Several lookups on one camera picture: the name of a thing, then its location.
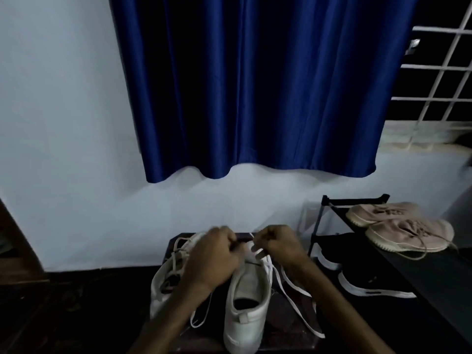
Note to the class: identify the person's left hand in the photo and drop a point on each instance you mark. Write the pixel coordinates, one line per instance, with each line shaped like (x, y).
(212, 261)

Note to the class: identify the person's right hand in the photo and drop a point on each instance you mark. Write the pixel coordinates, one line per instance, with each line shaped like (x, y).
(282, 245)

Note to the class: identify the person's right forearm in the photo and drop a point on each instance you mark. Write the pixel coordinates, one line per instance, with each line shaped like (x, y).
(343, 313)

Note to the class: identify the person's left forearm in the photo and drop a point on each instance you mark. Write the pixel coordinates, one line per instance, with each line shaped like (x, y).
(166, 324)

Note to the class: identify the black sneaker white sole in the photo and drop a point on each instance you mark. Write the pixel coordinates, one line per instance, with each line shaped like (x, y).
(368, 292)
(328, 263)

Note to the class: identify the dark brown plastic stool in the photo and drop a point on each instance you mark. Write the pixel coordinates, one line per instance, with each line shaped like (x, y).
(284, 324)

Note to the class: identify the pink sneaker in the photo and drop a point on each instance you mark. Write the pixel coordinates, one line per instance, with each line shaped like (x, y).
(398, 235)
(368, 215)

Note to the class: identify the black shoe rack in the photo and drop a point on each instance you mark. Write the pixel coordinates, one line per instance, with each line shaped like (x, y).
(435, 283)

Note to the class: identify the blue curtain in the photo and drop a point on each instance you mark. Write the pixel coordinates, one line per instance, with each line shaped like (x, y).
(258, 77)

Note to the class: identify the white window grille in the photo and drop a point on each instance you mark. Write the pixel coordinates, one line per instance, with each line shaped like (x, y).
(431, 132)

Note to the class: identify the brown wooden door frame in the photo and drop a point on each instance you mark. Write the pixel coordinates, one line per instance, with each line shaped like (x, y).
(18, 254)

